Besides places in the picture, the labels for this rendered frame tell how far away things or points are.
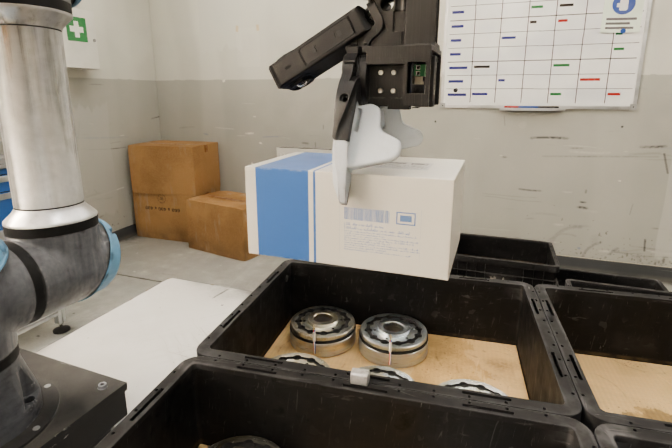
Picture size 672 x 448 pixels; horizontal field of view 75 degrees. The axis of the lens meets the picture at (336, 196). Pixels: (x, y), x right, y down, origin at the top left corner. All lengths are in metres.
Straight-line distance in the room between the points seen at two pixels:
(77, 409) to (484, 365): 0.56
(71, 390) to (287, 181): 0.49
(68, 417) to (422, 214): 0.54
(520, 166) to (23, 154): 3.02
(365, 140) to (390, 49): 0.08
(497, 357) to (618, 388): 0.15
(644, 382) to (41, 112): 0.88
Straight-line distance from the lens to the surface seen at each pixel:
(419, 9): 0.43
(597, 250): 3.52
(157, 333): 1.08
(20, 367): 0.73
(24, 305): 0.68
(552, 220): 3.43
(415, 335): 0.70
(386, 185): 0.39
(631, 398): 0.73
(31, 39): 0.70
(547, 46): 3.30
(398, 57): 0.41
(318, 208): 0.41
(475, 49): 3.30
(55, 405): 0.76
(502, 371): 0.71
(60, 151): 0.70
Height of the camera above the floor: 1.21
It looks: 13 degrees down
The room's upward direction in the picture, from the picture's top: straight up
